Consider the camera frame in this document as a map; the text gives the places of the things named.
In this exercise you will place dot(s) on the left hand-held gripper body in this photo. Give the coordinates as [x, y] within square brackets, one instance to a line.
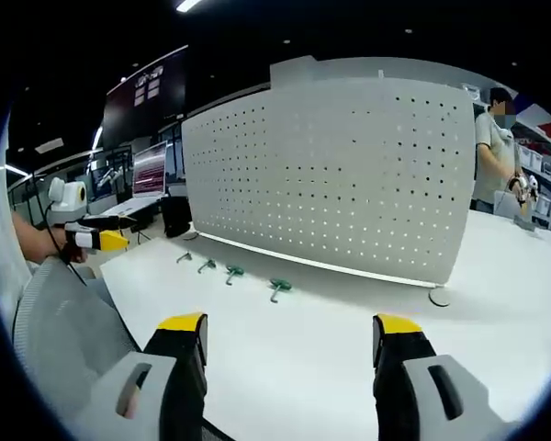
[66, 204]

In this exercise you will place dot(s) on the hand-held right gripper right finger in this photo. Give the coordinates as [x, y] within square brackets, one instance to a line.
[468, 413]

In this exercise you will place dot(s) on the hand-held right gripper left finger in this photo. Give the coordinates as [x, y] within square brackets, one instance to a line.
[119, 404]

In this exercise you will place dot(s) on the grey hook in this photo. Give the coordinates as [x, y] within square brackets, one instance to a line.
[184, 256]
[207, 265]

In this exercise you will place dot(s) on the green hook assembly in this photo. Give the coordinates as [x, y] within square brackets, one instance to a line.
[234, 271]
[281, 286]

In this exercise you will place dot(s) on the white perforated mounting plate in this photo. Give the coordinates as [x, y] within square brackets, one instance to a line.
[330, 184]

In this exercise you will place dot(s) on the round plate foot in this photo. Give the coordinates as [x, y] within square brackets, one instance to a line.
[439, 297]
[190, 236]

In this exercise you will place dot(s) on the person's left hand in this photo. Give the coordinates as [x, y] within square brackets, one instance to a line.
[75, 256]

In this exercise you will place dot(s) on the background office desk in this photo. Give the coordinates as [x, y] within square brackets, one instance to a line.
[124, 209]

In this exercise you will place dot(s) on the computer monitor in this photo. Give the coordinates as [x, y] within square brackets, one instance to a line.
[149, 170]
[110, 177]

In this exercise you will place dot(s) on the person's white shirt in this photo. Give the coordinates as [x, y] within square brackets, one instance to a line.
[7, 229]

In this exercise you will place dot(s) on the black desktop box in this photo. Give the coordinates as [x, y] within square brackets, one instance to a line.
[175, 216]

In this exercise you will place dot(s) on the shelf with storage bins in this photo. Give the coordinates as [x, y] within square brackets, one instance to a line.
[544, 170]

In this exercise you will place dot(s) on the grey partition panel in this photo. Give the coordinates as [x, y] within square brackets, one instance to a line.
[349, 68]

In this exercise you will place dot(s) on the large dark wall screen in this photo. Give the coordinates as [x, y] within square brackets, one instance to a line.
[147, 96]

